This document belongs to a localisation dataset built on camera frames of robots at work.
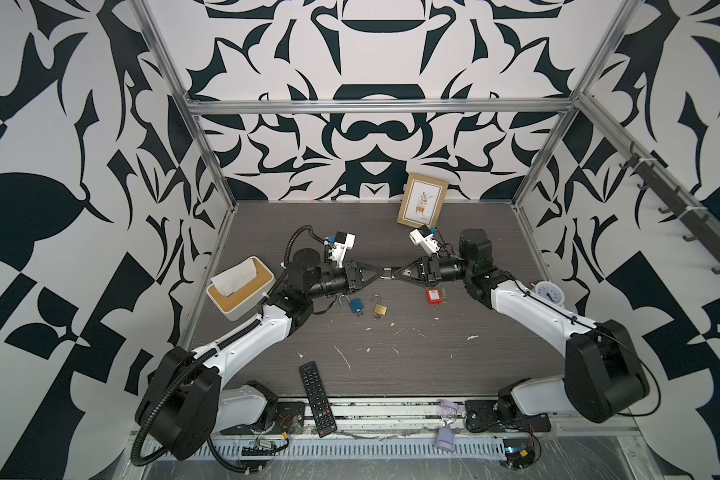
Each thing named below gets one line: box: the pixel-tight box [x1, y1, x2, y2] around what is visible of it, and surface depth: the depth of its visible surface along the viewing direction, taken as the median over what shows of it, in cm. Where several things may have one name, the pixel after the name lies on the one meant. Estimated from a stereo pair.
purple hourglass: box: [436, 399, 459, 454], surface depth 73 cm
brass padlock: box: [369, 292, 388, 316], surface depth 94 cm
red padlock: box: [426, 287, 442, 305], surface depth 96 cm
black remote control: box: [299, 361, 337, 438], surface depth 77 cm
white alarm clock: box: [535, 280, 565, 308], surface depth 95 cm
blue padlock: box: [338, 294, 365, 313], surface depth 96 cm
